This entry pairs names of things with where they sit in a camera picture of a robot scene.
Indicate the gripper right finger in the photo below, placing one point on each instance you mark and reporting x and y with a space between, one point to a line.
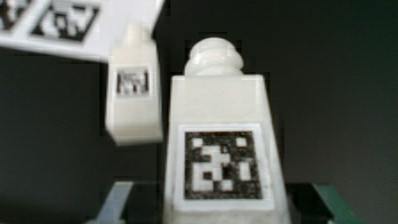
341 214

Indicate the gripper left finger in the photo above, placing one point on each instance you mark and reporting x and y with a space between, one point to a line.
112 208

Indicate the white leg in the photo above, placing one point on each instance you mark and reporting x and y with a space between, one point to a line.
224 185
133 100

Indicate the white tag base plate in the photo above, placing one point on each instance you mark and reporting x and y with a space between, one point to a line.
71 27

